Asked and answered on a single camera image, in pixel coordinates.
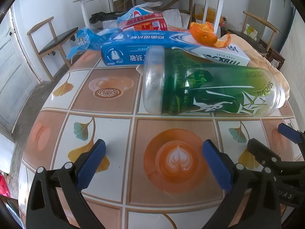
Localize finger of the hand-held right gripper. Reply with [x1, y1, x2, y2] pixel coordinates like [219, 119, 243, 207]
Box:
[278, 123, 305, 153]
[247, 138, 283, 172]

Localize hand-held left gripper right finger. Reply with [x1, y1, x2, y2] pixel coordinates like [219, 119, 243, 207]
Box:
[202, 139, 283, 229]

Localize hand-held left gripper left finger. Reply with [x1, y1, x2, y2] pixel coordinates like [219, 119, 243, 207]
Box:
[26, 138, 106, 229]

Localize green plastic bottle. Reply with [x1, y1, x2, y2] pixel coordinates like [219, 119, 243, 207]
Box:
[142, 46, 286, 118]

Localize blue white toothpaste box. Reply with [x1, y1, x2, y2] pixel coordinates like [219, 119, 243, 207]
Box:
[101, 30, 250, 67]

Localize white mattress blue edge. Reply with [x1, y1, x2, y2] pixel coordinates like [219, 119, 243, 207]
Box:
[279, 10, 305, 129]

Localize dark wooden stool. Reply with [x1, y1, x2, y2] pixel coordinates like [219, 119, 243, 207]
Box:
[258, 39, 285, 71]

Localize red bag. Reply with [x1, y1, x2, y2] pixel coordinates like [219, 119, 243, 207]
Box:
[0, 173, 11, 197]

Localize wooden chair black seat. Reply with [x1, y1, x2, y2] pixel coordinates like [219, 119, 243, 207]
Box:
[242, 11, 279, 53]
[27, 17, 79, 81]

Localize white printed bag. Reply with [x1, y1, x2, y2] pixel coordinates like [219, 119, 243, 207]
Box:
[244, 24, 259, 41]

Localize small curled orange peel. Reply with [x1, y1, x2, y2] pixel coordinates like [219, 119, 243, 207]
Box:
[213, 33, 231, 48]

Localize white panelled door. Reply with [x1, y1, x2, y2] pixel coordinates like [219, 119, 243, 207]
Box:
[0, 7, 40, 134]

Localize white refrigerator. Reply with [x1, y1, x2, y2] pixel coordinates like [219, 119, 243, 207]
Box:
[258, 0, 296, 39]

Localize blue clear plastic bag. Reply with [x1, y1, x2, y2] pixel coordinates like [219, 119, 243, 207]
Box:
[67, 2, 163, 60]

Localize large orange peel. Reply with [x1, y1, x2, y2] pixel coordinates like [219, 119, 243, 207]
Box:
[189, 21, 218, 46]

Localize orange plastic bag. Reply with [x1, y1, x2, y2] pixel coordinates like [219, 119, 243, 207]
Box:
[194, 6, 216, 21]

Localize black cloth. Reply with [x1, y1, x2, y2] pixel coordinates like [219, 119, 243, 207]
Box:
[89, 11, 130, 25]

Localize red printed can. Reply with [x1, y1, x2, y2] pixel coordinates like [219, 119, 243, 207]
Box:
[120, 13, 168, 32]

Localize white plastic bag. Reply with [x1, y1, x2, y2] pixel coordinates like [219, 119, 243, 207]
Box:
[162, 8, 191, 28]

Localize brown cardboard box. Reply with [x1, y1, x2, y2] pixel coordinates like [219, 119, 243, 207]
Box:
[113, 0, 132, 12]

